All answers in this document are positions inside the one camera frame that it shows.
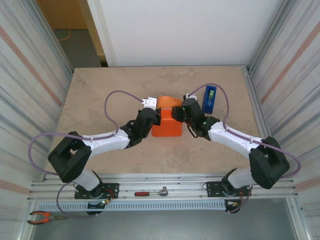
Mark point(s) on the blue tape dispenser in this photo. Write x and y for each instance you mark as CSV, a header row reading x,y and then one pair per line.
x,y
207,103

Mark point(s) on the aluminium rail frame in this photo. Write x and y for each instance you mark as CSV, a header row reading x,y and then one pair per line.
x,y
175,180

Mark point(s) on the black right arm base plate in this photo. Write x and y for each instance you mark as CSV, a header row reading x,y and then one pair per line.
x,y
212,186

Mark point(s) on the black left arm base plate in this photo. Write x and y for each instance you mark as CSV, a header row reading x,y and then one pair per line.
x,y
113,187

